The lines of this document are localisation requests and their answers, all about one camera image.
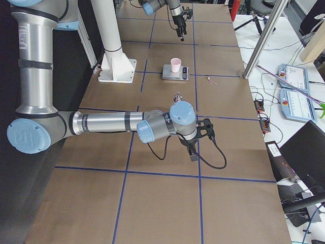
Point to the aluminium frame post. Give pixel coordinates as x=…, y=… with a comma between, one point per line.
x=275, y=14

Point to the digital kitchen scale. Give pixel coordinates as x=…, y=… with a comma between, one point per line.
x=168, y=74

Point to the far teach pendant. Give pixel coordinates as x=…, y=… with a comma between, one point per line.
x=295, y=76

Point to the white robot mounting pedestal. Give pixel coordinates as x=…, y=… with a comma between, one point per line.
x=116, y=67

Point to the near teach pendant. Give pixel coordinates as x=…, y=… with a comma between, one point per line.
x=295, y=106

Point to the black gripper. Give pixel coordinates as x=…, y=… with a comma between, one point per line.
x=178, y=21
x=189, y=143

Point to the long pink stick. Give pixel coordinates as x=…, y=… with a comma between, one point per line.
x=319, y=103

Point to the teach pendant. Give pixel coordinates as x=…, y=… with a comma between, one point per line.
x=295, y=106
x=295, y=76

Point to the black tripod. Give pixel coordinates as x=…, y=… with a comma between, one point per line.
x=256, y=20

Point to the red cylinder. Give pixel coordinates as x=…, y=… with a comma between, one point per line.
x=234, y=9

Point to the black computer monitor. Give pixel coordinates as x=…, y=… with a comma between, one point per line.
x=304, y=151

